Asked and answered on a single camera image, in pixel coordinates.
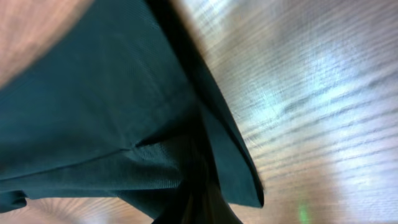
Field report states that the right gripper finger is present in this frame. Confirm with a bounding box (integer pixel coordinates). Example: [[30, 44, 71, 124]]
[[183, 184, 242, 224]]

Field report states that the black polo shirt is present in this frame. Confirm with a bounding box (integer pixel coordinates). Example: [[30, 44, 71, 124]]
[[1, 0, 264, 223]]

